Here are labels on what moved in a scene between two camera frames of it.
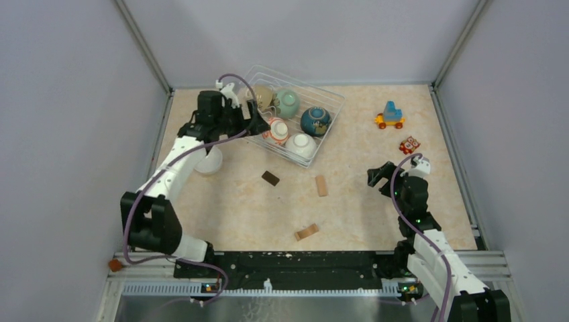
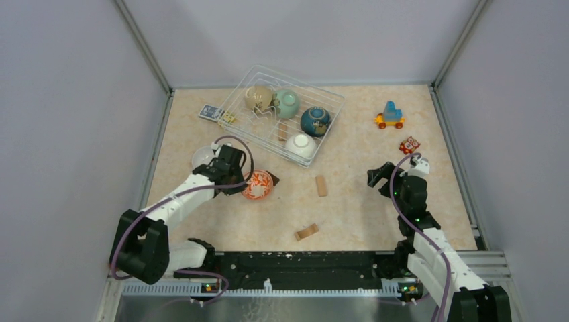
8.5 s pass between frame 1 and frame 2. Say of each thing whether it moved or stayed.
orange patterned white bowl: moved
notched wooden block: stayed
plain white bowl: stayed
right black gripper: stayed
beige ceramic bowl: stayed
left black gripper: moved
